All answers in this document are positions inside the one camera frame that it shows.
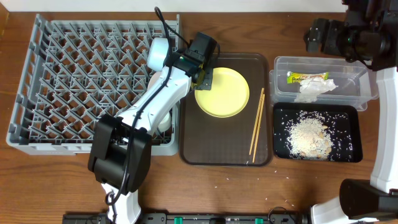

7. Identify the light blue bowl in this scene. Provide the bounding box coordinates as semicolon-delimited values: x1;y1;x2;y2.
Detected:
147;37;169;72

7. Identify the yellow round plate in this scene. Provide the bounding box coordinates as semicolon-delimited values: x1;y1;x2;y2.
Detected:
195;67;249;118

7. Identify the yellow green snack wrapper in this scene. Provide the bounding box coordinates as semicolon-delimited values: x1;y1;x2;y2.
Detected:
286;72;329;84

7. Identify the white napkin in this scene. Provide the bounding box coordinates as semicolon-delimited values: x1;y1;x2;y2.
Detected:
294;77;338;103

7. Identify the white paper cup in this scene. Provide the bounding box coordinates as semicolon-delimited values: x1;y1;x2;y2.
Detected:
157;113;172;133

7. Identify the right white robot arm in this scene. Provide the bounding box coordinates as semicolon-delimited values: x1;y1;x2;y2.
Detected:
304;0;397;223

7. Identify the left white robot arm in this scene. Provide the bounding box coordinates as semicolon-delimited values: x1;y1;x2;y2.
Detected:
88;49;219;223

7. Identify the clear plastic waste bin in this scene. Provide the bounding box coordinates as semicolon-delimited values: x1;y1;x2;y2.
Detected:
269;56;379;111

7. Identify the upper wooden chopstick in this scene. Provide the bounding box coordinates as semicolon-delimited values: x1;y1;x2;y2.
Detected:
249;88;264;156

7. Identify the wooden chopstick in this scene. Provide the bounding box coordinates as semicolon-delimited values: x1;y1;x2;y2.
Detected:
252;93;266;163
249;88;264;156

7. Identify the lower wooden chopstick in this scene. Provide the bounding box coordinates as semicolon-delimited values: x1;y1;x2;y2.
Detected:
252;93;266;163

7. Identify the brown serving tray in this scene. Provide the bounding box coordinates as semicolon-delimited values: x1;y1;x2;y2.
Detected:
179;53;274;167

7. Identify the black plastic tray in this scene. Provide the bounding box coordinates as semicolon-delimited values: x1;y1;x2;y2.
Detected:
273;103;363;162

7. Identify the spilled rice pile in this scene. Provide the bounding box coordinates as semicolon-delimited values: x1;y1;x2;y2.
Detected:
281;109;354;161

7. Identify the grey plastic dish rack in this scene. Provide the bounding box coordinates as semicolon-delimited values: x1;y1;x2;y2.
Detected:
6;15;165;156

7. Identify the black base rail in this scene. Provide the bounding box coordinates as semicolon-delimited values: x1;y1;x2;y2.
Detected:
62;212;312;224

